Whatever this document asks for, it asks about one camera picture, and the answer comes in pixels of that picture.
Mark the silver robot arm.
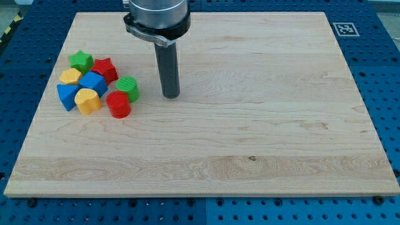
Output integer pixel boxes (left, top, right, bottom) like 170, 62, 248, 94
122, 0, 191, 48

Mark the light wooden board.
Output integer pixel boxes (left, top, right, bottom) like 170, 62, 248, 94
4, 12, 399, 198

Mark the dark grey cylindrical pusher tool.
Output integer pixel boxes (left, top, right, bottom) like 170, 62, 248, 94
154, 43, 180, 99

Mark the green cylinder block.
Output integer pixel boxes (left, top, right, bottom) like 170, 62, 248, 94
116, 76, 140, 103

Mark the red cylinder block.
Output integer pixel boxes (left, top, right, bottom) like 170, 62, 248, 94
106, 91, 131, 119

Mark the red star block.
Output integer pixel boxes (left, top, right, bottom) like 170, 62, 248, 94
90, 57, 119, 85

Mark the yellow heart block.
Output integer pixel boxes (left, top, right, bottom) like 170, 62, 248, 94
74, 88, 103, 115

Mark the blue cube block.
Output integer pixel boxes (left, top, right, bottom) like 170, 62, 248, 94
78, 71, 108, 98

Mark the green star block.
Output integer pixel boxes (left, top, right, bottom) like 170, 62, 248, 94
68, 50, 94, 75

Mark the yellow hexagon block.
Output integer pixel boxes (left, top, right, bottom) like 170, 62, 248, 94
59, 68, 83, 85

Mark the blue triangle block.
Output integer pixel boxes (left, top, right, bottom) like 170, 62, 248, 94
56, 84, 79, 111

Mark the white fiducial marker tag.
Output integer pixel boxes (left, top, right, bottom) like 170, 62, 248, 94
332, 22, 359, 37

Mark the black bolt front left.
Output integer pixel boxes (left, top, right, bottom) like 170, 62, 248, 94
26, 198, 37, 208

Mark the black bolt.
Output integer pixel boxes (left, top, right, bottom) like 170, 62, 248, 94
373, 196, 385, 206
26, 198, 37, 208

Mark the black bolt front right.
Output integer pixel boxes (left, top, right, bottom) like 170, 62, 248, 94
373, 196, 385, 206

